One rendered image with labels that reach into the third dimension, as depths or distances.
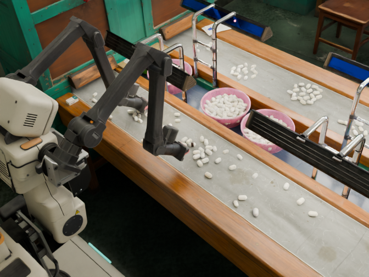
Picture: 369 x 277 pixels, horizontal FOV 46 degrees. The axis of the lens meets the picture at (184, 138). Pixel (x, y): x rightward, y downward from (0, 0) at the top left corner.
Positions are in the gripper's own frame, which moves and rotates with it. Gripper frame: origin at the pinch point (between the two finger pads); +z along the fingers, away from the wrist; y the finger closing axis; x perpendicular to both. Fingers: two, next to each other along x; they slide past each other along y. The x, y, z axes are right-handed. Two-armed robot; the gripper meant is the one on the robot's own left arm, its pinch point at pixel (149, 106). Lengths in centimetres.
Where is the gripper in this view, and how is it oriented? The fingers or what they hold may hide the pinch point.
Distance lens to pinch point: 236.5
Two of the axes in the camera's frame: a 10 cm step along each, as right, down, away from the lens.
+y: -6.8, -4.7, 5.6
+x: -4.3, 8.8, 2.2
